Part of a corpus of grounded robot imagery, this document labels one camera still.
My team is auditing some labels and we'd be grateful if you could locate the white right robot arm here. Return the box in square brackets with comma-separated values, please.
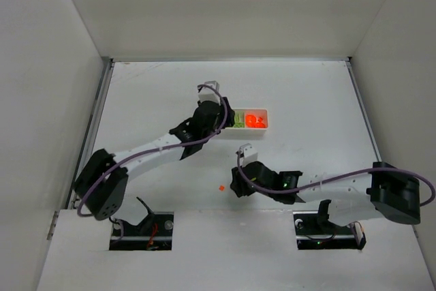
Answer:
[230, 161, 420, 226]

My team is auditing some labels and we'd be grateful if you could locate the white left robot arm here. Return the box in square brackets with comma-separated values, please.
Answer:
[74, 97, 234, 221]

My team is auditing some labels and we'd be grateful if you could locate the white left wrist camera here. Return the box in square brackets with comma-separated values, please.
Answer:
[198, 81, 221, 104]

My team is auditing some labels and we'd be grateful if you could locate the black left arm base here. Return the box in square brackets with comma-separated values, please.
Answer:
[109, 197, 174, 251]

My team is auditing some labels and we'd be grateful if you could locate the orange round lego piece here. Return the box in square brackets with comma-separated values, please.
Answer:
[245, 114, 258, 127]

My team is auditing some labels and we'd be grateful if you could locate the white divided sorting tray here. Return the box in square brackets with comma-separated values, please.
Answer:
[222, 108, 269, 136]

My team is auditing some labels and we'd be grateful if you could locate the large green lego brick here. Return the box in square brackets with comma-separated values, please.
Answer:
[234, 112, 245, 125]

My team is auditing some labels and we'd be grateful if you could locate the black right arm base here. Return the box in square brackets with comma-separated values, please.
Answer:
[293, 200, 367, 251]

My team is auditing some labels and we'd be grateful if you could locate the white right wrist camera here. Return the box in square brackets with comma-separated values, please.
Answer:
[237, 143, 258, 166]

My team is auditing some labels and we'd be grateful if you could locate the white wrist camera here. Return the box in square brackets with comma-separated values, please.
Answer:
[198, 81, 221, 104]
[237, 143, 258, 166]

